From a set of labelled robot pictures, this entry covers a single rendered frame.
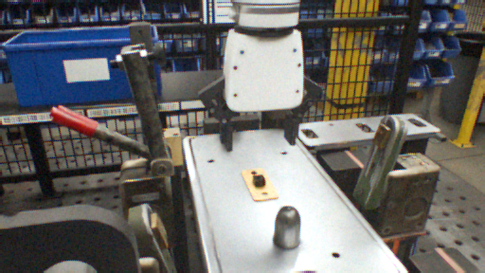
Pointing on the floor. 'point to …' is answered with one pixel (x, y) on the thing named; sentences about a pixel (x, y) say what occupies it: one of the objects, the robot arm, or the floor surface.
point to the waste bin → (462, 73)
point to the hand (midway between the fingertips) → (259, 138)
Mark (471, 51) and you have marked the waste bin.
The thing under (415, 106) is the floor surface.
